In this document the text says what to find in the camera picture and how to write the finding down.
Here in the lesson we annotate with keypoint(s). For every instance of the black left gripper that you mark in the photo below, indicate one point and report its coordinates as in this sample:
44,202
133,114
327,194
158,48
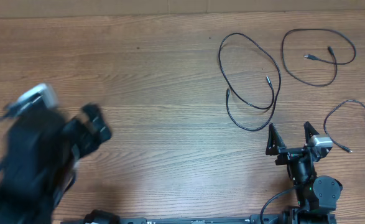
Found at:
90,141

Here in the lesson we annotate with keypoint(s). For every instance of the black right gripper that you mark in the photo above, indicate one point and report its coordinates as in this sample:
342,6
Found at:
275,145

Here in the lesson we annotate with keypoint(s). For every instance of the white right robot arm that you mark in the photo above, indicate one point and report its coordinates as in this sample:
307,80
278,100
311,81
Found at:
317,196

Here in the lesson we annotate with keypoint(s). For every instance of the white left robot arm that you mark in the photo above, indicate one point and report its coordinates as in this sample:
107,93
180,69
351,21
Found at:
39,165

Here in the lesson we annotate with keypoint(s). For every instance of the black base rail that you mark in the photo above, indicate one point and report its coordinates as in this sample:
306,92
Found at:
100,217

